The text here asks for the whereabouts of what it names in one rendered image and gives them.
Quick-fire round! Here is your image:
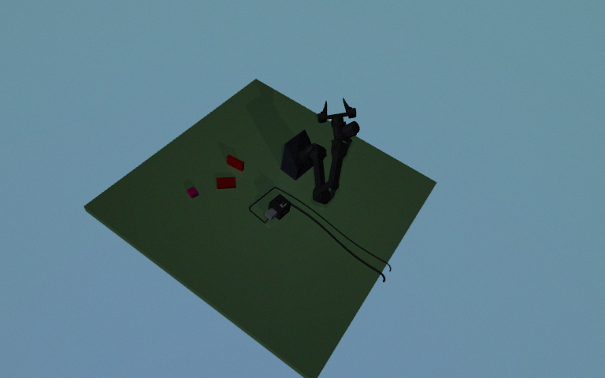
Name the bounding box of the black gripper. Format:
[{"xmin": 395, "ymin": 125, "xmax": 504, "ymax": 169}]
[{"xmin": 317, "ymin": 98, "xmax": 356, "ymax": 129}]

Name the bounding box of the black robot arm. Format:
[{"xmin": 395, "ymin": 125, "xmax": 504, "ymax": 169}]
[{"xmin": 296, "ymin": 121, "xmax": 360, "ymax": 204}]

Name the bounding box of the magenta cube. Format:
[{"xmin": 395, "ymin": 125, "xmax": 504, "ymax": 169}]
[{"xmin": 187, "ymin": 187, "xmax": 199, "ymax": 198}]

